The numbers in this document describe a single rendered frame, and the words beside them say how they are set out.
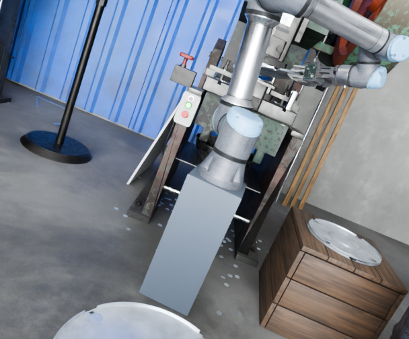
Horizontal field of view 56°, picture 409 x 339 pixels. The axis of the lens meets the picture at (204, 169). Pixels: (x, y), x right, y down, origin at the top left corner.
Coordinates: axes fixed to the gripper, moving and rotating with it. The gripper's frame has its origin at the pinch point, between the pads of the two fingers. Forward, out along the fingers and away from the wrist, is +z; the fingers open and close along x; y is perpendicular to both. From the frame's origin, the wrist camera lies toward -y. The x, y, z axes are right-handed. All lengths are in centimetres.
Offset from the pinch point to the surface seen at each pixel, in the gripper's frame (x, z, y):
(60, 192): 67, 77, 45
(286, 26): -23.3, 15.8, -15.5
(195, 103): 18.6, 29.6, 19.9
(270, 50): -11.5, 18.9, -11.7
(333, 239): 59, -30, -2
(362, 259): 62, -42, 1
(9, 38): -5, 184, 29
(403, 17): -25.4, -32.6, -13.6
